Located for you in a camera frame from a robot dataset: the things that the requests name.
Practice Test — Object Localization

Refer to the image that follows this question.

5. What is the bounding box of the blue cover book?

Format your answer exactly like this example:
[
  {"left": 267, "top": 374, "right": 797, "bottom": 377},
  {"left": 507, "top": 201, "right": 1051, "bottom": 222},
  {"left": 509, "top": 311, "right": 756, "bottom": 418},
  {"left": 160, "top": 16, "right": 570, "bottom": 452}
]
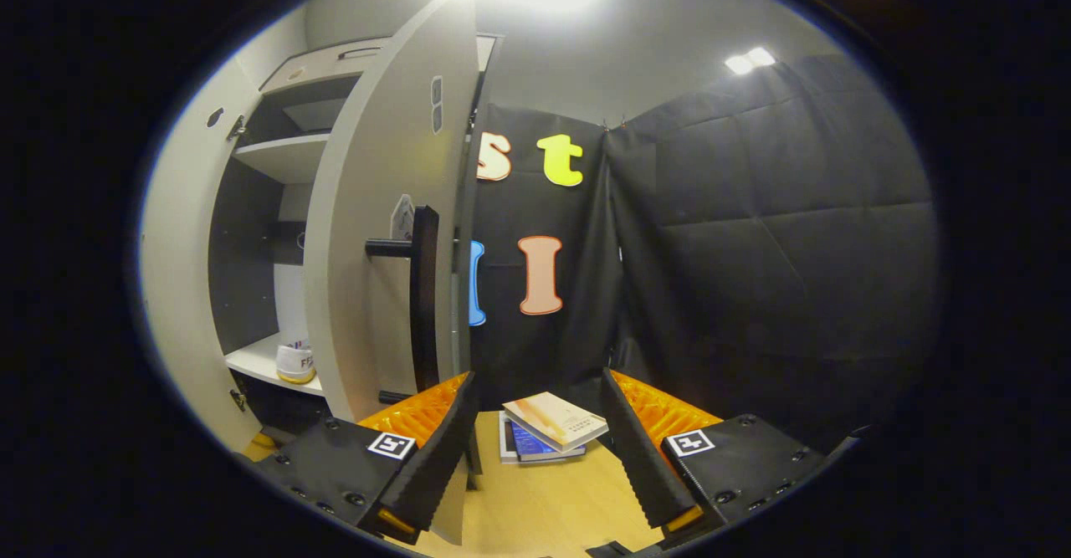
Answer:
[{"left": 499, "top": 412, "right": 587, "bottom": 464}]

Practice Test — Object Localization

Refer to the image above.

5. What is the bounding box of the white shoe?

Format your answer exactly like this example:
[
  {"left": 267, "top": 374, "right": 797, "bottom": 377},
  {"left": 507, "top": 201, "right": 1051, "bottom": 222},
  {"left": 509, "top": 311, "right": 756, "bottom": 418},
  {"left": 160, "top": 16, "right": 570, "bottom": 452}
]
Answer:
[{"left": 276, "top": 339, "right": 317, "bottom": 385}]

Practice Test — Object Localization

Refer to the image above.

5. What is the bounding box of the black backdrop cloth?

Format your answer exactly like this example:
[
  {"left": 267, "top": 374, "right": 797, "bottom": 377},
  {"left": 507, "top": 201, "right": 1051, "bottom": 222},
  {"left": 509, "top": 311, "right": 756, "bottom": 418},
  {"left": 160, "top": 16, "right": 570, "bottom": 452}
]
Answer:
[{"left": 460, "top": 52, "right": 942, "bottom": 450}]

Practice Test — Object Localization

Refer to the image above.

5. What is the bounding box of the grey shoe cabinet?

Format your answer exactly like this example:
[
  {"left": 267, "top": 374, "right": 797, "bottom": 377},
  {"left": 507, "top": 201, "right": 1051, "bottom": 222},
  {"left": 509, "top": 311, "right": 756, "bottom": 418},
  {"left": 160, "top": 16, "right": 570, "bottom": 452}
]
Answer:
[{"left": 205, "top": 33, "right": 503, "bottom": 425}]

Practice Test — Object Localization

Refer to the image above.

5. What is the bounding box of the black door handle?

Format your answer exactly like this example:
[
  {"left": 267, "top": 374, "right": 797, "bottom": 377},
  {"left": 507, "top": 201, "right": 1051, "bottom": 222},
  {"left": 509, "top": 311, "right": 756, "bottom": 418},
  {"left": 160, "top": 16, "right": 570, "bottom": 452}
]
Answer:
[{"left": 366, "top": 205, "right": 442, "bottom": 404}]

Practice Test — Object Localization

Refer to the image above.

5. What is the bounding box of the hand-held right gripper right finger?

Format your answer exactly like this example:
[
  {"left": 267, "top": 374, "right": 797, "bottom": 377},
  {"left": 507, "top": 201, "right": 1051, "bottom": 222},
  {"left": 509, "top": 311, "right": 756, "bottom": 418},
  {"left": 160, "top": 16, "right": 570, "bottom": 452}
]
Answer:
[{"left": 601, "top": 367, "right": 838, "bottom": 542}]

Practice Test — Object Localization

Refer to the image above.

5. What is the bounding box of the small ceiling light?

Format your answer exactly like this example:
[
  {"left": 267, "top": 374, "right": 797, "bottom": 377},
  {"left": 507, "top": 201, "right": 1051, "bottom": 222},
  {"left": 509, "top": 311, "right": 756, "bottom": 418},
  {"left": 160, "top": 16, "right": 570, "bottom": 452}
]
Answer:
[{"left": 724, "top": 46, "right": 777, "bottom": 76}]

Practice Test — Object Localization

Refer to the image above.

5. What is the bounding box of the grey shoe cabinet door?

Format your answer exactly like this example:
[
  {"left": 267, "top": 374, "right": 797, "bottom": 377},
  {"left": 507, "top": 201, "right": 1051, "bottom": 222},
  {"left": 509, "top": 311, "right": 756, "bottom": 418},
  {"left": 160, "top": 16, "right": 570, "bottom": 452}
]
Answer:
[
  {"left": 141, "top": 56, "right": 269, "bottom": 454},
  {"left": 303, "top": 0, "right": 482, "bottom": 546}
]

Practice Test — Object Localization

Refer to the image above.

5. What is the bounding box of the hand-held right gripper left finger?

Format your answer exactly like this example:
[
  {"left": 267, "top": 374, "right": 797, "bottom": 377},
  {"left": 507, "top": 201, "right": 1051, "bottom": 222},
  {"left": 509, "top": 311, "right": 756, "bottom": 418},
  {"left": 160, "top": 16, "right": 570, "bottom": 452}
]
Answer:
[{"left": 251, "top": 371, "right": 479, "bottom": 545}]

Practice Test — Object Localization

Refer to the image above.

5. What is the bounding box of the beige cover book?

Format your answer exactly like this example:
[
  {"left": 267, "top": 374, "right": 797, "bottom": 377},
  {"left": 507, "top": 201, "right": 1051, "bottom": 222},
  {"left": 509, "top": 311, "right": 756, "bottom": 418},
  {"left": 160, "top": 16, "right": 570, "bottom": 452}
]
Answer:
[{"left": 502, "top": 392, "right": 610, "bottom": 452}]

